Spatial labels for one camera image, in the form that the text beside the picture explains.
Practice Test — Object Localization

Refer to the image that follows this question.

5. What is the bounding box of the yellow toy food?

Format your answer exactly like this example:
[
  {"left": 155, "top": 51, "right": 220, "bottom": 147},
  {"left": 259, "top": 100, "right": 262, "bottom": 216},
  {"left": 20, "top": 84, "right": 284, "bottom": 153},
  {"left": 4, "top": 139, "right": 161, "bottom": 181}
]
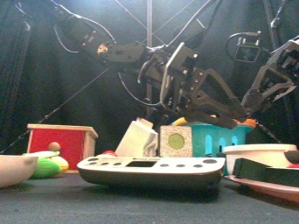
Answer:
[{"left": 169, "top": 116, "right": 189, "bottom": 127}]

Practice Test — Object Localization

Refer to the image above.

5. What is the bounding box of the orange toy food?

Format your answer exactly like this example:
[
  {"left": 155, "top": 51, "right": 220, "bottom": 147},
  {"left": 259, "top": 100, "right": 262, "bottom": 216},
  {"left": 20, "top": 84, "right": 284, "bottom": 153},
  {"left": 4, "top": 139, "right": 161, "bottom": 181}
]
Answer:
[{"left": 232, "top": 117, "right": 259, "bottom": 130}]

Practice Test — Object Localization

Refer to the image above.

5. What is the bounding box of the teal plastic basket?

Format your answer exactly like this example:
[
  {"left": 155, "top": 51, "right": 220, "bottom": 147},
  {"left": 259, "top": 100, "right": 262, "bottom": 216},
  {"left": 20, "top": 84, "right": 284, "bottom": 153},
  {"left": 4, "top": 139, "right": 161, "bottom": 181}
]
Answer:
[{"left": 181, "top": 121, "right": 255, "bottom": 177}]

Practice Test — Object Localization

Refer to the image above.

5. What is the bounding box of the green patterned carton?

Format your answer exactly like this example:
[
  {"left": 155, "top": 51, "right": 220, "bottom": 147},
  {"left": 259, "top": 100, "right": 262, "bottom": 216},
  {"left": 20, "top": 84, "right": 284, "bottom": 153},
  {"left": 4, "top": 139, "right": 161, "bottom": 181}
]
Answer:
[{"left": 159, "top": 124, "right": 193, "bottom": 158}]

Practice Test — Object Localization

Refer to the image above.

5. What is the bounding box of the white round tub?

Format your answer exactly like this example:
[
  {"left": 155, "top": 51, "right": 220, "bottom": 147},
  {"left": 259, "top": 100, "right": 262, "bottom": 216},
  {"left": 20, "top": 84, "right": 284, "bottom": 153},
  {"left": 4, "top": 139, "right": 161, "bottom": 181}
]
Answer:
[{"left": 220, "top": 143, "right": 299, "bottom": 177}]

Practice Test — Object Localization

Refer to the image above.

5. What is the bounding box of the white folded carton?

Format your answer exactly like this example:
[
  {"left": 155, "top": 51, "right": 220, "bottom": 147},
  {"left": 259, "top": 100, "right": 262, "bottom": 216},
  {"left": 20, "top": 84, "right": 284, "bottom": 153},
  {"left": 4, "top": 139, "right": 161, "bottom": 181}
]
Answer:
[{"left": 115, "top": 116, "right": 159, "bottom": 158}]

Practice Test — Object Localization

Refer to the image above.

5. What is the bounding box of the dark round toy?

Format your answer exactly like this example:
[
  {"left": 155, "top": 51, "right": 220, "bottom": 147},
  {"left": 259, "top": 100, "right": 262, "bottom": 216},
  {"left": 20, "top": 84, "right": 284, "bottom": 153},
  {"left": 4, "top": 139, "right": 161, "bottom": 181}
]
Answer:
[{"left": 284, "top": 150, "right": 299, "bottom": 165}]

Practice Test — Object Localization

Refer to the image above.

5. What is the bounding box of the dark green block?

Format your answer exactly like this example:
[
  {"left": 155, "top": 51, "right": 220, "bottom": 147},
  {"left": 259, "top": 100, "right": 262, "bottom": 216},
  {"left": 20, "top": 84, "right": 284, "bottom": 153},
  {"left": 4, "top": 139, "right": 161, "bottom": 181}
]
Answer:
[{"left": 231, "top": 157, "right": 299, "bottom": 188}]

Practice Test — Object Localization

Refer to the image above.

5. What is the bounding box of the small red toy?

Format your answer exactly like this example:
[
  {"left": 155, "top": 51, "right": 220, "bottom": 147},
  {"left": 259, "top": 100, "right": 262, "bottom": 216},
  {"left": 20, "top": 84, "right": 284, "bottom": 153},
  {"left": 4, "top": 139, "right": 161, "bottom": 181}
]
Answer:
[{"left": 100, "top": 150, "right": 119, "bottom": 158}]

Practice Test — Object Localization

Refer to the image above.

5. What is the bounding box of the pink plate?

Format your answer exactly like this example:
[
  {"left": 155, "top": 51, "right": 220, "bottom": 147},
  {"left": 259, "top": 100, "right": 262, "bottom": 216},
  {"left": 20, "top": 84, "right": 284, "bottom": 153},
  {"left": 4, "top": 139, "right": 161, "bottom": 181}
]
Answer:
[{"left": 224, "top": 174, "right": 299, "bottom": 204}]

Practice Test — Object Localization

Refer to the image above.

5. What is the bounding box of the red wooden box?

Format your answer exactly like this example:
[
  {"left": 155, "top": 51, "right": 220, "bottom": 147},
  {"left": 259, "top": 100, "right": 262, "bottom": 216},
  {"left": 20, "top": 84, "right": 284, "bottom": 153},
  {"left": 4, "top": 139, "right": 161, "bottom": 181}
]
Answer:
[{"left": 25, "top": 123, "right": 99, "bottom": 174}]

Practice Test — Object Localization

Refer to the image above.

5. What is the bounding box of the wooden peg ball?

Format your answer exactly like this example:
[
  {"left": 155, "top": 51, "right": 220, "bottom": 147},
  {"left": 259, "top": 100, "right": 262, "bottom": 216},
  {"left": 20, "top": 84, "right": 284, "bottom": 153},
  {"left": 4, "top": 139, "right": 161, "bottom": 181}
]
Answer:
[{"left": 48, "top": 141, "right": 61, "bottom": 152}]

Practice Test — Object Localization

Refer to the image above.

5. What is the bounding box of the green yellow toy vegetable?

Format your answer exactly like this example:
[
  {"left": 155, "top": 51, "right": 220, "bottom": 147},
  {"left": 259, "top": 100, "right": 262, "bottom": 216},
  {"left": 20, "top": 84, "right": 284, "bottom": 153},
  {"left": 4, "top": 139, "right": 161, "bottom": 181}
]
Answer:
[{"left": 21, "top": 150, "right": 71, "bottom": 179}]

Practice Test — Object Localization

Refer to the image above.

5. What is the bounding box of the white bowl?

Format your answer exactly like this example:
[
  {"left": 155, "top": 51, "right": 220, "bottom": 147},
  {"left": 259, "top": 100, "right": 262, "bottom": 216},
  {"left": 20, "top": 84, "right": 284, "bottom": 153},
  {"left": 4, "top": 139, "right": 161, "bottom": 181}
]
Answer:
[{"left": 0, "top": 154, "right": 40, "bottom": 189}]

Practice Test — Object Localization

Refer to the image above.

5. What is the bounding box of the black camera box with cable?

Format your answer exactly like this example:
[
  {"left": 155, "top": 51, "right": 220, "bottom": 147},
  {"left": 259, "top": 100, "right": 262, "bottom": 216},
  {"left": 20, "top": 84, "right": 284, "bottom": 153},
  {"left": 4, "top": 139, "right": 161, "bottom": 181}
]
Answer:
[{"left": 225, "top": 31, "right": 263, "bottom": 64}]

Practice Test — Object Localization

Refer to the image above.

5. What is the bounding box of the metal frame pole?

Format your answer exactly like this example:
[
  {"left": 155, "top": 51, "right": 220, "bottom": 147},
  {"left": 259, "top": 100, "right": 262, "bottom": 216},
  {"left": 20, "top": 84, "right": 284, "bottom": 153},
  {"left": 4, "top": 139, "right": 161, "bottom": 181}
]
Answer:
[{"left": 144, "top": 0, "right": 155, "bottom": 117}]

